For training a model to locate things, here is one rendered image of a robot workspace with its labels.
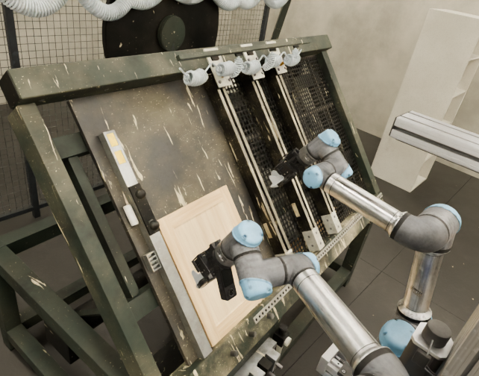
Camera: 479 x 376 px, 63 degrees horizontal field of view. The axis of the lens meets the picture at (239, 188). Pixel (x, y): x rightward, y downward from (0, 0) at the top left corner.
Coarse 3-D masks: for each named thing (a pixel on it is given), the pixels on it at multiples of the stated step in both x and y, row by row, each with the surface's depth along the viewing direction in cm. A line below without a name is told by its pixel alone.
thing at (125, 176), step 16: (112, 160) 147; (128, 176) 148; (128, 192) 147; (160, 240) 152; (160, 256) 150; (160, 272) 152; (176, 272) 153; (176, 288) 152; (176, 304) 153; (192, 320) 154; (192, 336) 154; (208, 352) 156
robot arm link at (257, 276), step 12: (252, 252) 99; (240, 264) 98; (252, 264) 98; (264, 264) 99; (276, 264) 100; (240, 276) 98; (252, 276) 96; (264, 276) 97; (276, 276) 98; (252, 288) 95; (264, 288) 95; (252, 300) 98
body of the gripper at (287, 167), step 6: (294, 150) 155; (288, 156) 157; (294, 156) 154; (282, 162) 157; (288, 162) 157; (294, 162) 156; (300, 162) 153; (276, 168) 158; (282, 168) 157; (288, 168) 156; (294, 168) 158; (282, 174) 160; (288, 174) 158; (294, 174) 157
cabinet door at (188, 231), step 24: (216, 192) 181; (168, 216) 159; (192, 216) 168; (216, 216) 178; (168, 240) 157; (192, 240) 166; (192, 264) 163; (192, 288) 160; (216, 288) 169; (240, 288) 179; (216, 312) 166; (240, 312) 175; (216, 336) 163
